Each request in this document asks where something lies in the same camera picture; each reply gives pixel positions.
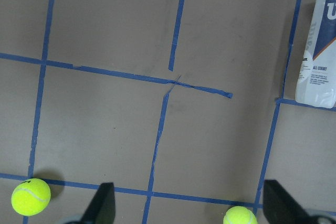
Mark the yellow tennis ball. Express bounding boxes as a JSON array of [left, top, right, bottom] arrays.
[[223, 206, 258, 224], [11, 178, 51, 217]]

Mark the white tennis ball can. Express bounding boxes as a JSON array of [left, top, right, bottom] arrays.
[[295, 0, 335, 109]]

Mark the yellow tennis ball far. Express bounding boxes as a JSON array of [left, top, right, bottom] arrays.
[[11, 178, 51, 217]]

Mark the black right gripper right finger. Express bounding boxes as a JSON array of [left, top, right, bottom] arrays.
[[263, 179, 335, 224]]

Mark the yellow tennis ball upper middle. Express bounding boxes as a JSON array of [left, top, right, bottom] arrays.
[[223, 206, 258, 224]]

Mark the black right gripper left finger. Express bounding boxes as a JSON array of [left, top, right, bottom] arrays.
[[80, 183, 116, 224]]

